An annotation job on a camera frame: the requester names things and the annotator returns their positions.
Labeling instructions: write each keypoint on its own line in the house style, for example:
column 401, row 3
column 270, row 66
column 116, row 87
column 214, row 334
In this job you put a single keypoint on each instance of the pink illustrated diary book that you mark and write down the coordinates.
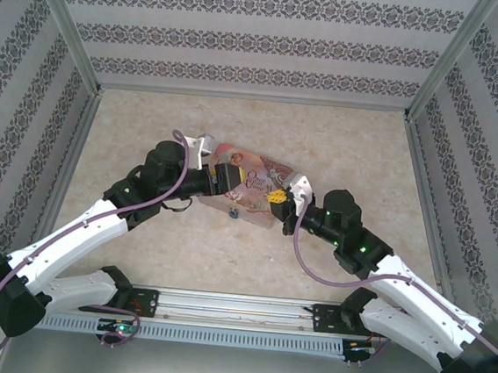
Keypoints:
column 255, row 209

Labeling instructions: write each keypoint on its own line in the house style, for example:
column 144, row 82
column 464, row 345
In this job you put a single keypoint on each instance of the small blue padlock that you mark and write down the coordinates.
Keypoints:
column 232, row 213

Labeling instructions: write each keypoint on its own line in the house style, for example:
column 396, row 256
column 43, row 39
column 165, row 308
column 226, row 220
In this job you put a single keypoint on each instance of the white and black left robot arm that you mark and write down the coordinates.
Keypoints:
column 95, row 224

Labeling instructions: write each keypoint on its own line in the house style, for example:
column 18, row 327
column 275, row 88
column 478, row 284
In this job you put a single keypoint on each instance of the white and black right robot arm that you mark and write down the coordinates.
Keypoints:
column 419, row 300

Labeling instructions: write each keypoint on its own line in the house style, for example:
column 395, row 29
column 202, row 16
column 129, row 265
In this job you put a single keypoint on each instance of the right circuit board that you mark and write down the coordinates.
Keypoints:
column 361, row 347

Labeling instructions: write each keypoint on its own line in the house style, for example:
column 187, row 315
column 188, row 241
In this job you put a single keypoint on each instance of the left circuit board green light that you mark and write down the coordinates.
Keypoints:
column 118, row 327

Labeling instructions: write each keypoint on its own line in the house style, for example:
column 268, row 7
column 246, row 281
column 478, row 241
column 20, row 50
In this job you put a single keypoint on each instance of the aluminium table edge rail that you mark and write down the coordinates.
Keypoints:
column 63, row 177
column 429, row 212

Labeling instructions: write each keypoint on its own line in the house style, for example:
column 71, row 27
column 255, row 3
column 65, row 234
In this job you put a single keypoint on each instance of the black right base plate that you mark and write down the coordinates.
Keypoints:
column 324, row 319

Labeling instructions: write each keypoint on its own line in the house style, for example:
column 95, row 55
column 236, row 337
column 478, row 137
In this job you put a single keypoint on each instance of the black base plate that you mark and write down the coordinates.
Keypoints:
column 324, row 319
column 147, row 302

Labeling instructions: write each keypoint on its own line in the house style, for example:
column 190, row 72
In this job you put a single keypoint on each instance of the aluminium mounting rail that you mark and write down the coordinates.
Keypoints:
column 237, row 304

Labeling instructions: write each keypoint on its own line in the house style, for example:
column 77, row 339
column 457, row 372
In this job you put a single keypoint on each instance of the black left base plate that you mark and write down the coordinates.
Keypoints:
column 147, row 302

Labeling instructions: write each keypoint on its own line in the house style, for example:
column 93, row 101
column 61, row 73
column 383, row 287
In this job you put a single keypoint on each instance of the aluminium frame post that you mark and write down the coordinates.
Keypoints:
column 63, row 14
column 454, row 52

